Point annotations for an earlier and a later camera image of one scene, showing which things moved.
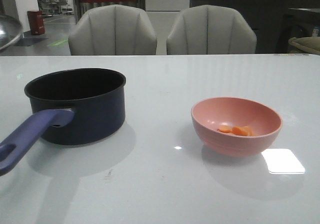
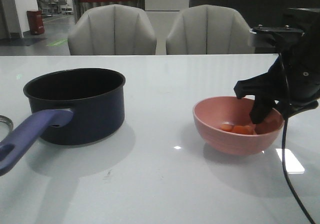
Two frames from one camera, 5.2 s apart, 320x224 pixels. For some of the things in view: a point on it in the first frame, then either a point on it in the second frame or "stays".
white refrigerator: [164, 4] stays
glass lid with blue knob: [11, 30] to [6, 125]
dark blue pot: [73, 107] stays
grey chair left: [112, 30] stays
